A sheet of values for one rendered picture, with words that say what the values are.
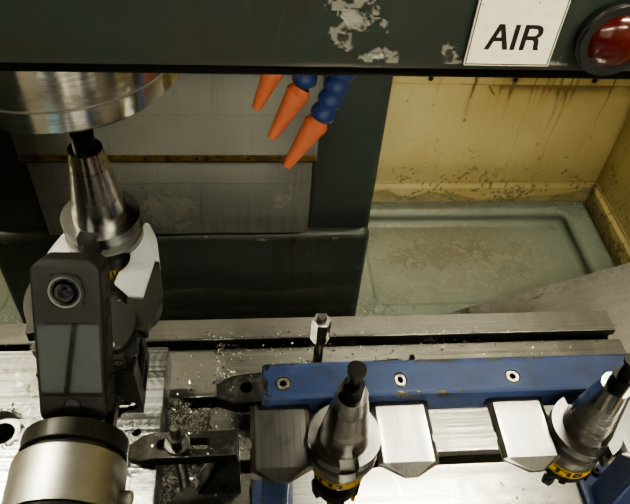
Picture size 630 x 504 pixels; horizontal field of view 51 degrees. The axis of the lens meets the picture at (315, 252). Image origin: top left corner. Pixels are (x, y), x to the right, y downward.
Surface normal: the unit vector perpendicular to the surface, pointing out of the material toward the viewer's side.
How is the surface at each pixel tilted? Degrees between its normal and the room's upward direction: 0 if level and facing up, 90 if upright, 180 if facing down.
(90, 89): 90
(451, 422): 0
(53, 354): 58
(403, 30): 90
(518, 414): 0
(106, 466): 49
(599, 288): 24
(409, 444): 0
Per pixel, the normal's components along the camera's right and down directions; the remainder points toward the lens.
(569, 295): -0.37, -0.59
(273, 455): 0.06, -0.69
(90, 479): 0.59, -0.59
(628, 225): -1.00, 0.01
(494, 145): 0.07, 0.73
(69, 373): 0.05, 0.25
